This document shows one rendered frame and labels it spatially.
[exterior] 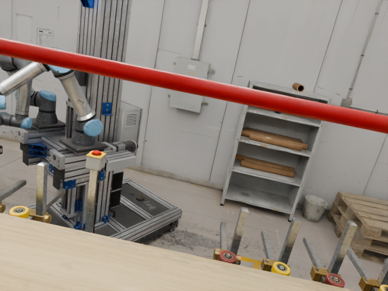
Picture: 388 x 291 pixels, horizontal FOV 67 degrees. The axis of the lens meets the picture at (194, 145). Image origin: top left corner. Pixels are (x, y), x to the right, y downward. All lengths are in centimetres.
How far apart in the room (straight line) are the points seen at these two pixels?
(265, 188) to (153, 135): 170
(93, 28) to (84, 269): 153
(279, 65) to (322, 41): 54
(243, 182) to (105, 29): 274
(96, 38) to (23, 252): 139
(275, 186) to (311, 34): 195
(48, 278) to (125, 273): 27
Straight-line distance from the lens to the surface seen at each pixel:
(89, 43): 224
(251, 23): 382
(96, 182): 149
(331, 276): 161
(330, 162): 420
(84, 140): 204
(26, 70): 191
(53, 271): 129
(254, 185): 414
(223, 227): 179
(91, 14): 225
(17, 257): 137
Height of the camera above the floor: 176
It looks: 18 degrees down
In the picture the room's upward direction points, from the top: 11 degrees clockwise
